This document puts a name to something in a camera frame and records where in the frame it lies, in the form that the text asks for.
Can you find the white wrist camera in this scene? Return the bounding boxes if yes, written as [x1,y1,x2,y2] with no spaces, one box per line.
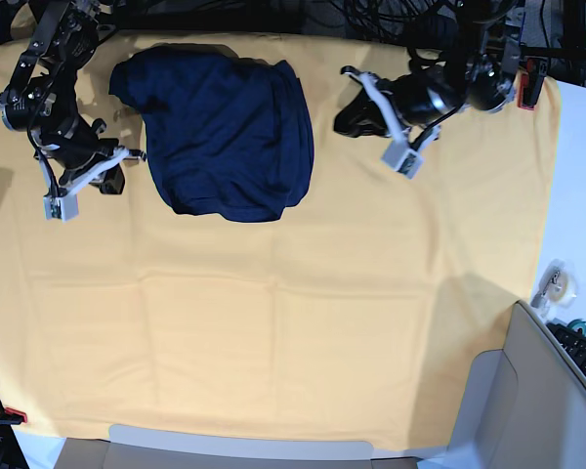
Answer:
[381,142,424,180]
[43,194,79,222]

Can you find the cardboard box bottom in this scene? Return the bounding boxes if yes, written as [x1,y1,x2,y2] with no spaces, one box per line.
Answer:
[55,424,422,468]

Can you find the yellow table cloth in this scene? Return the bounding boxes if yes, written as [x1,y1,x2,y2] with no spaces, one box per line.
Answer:
[0,33,562,451]

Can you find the clear tape dispenser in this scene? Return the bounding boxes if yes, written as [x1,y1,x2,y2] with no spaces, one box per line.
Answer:
[530,259,578,311]

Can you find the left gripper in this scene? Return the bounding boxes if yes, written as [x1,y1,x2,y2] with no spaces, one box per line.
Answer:
[334,65,464,149]

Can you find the red black clamp top right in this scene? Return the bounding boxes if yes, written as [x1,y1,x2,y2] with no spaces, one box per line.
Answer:
[518,58,549,110]

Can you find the green tape roll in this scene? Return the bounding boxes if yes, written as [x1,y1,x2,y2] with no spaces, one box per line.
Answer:
[567,319,586,335]

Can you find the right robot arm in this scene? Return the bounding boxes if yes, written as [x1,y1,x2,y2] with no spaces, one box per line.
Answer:
[0,1,125,197]

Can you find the cardboard box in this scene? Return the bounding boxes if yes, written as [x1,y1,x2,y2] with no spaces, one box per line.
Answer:
[443,301,586,468]
[55,424,422,468]

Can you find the cardboard box right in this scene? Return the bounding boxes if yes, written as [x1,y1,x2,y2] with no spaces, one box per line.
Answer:
[443,301,586,468]

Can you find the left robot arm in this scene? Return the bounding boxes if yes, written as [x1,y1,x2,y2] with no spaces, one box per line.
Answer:
[370,1,524,150]

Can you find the navy blue long-sleeve shirt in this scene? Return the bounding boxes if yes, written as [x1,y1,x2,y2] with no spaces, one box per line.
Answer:
[108,45,314,223]

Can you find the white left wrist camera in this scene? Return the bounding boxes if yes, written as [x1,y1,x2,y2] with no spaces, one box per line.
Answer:
[381,142,424,180]

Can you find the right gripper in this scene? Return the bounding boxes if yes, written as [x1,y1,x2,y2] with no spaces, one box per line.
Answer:
[33,119,147,195]

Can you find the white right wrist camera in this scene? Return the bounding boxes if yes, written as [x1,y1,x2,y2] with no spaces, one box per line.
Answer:
[43,194,79,222]

